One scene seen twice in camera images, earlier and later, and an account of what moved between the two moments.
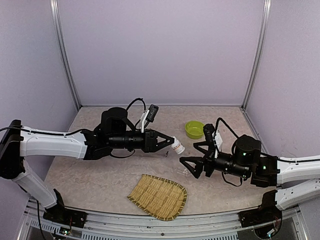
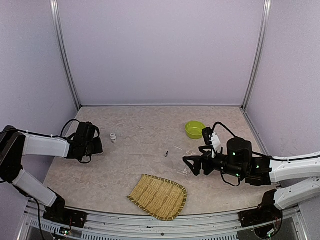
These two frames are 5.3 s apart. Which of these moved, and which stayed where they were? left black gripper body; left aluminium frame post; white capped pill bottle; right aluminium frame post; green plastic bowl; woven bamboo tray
Moved: left black gripper body; white capped pill bottle
Stayed: woven bamboo tray; left aluminium frame post; green plastic bowl; right aluminium frame post
